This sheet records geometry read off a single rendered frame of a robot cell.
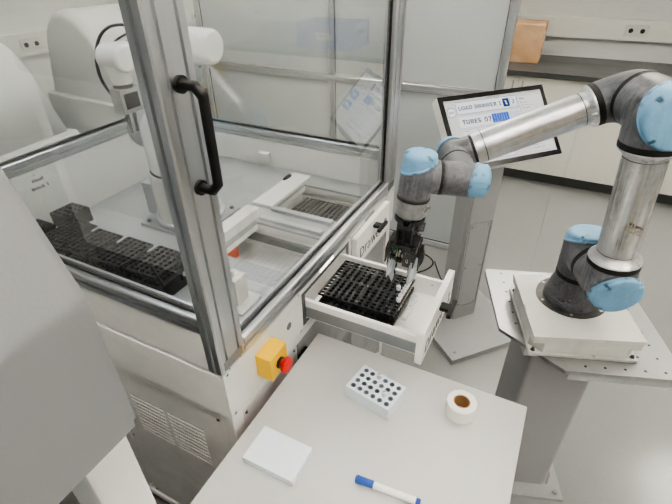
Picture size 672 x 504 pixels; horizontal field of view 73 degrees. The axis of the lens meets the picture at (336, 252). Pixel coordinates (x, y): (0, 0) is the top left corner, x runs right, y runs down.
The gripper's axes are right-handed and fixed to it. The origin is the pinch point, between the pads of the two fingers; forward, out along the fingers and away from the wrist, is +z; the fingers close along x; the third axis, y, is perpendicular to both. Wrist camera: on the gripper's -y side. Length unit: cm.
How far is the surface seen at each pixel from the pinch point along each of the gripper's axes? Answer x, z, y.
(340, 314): -12.6, 10.1, 9.5
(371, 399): 2.0, 18.1, 25.9
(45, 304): -10, -52, 81
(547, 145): 35, -6, -107
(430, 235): -10, 89, -172
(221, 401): -28, 15, 42
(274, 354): -21.3, 8.4, 30.4
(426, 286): 6.1, 10.6, -12.8
